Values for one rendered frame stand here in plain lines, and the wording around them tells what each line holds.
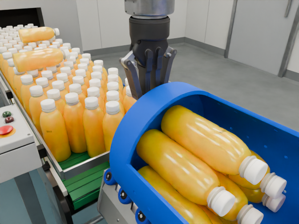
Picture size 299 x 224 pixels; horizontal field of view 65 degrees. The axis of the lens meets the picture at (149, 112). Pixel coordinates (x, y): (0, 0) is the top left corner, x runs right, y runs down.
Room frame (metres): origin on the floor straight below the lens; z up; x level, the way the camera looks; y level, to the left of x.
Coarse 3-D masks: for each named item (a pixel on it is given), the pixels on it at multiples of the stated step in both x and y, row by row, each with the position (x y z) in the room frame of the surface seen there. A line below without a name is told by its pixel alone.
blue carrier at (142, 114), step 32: (160, 96) 0.40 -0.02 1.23; (192, 96) 0.50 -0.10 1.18; (128, 128) 0.36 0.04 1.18; (160, 128) 0.44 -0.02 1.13; (224, 128) 0.47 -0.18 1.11; (256, 128) 0.40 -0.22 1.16; (288, 128) 0.32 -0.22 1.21; (128, 160) 0.32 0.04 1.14; (288, 160) 0.35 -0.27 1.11; (128, 192) 0.31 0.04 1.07; (288, 192) 0.33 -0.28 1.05
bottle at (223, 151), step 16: (176, 112) 0.40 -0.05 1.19; (192, 112) 0.40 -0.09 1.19; (176, 128) 0.38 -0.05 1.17; (192, 128) 0.36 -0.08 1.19; (208, 128) 0.35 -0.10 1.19; (192, 144) 0.34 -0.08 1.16; (208, 144) 0.32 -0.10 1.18; (224, 144) 0.31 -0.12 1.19; (240, 144) 0.31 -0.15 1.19; (208, 160) 0.31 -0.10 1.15; (224, 160) 0.29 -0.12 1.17; (240, 160) 0.29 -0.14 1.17; (240, 176) 0.28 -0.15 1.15
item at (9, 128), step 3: (3, 126) 0.47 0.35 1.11; (6, 126) 0.47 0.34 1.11; (9, 126) 0.47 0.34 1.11; (0, 129) 0.46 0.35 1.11; (3, 129) 0.46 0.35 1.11; (6, 129) 0.46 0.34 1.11; (9, 129) 0.46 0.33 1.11; (12, 129) 0.47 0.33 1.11; (0, 132) 0.45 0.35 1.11; (3, 132) 0.45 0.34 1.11; (6, 132) 0.45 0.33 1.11; (9, 132) 0.46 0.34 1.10
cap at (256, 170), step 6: (252, 162) 0.28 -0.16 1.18; (258, 162) 0.28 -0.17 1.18; (264, 162) 0.28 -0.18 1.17; (246, 168) 0.27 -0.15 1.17; (252, 168) 0.27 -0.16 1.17; (258, 168) 0.27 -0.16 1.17; (264, 168) 0.27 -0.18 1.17; (246, 174) 0.27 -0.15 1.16; (252, 174) 0.26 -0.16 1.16; (258, 174) 0.26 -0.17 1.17; (264, 174) 0.28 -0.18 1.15; (252, 180) 0.26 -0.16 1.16; (258, 180) 0.27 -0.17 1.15
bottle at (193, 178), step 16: (144, 144) 0.37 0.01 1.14; (160, 144) 0.36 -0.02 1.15; (176, 144) 0.36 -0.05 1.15; (144, 160) 0.36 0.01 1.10; (160, 160) 0.33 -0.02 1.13; (176, 160) 0.32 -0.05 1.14; (192, 160) 0.31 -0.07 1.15; (176, 176) 0.29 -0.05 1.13; (192, 176) 0.28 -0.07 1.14; (208, 176) 0.28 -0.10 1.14; (192, 192) 0.26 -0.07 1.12; (208, 192) 0.26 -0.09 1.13
